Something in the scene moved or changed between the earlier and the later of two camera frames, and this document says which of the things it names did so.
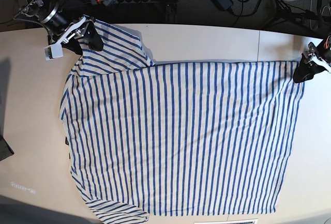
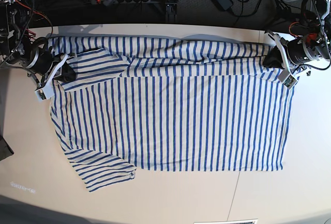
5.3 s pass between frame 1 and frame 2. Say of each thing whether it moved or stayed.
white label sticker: stayed
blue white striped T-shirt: moved
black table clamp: stayed
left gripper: moved
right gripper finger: moved
